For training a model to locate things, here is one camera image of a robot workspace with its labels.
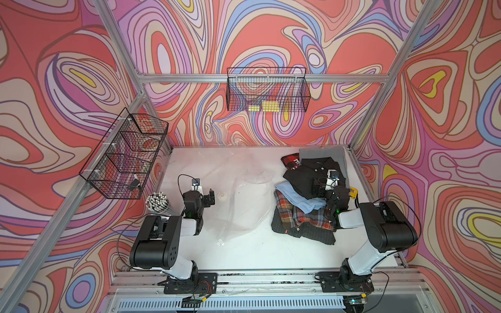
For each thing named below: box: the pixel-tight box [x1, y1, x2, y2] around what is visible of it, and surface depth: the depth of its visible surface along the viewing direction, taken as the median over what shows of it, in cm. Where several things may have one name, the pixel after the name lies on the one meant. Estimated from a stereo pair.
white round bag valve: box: [217, 191, 228, 201], surface depth 98 cm
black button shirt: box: [282, 156, 348, 200], surface depth 98 cm
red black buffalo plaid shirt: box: [280, 152, 301, 171], surface depth 110 cm
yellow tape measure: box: [349, 186, 359, 199], surface depth 100 cm
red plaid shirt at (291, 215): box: [273, 189, 335, 231], surface depth 86 cm
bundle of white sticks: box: [144, 191, 179, 216], surface depth 78 cm
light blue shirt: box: [275, 180, 327, 214], surface depth 89 cm
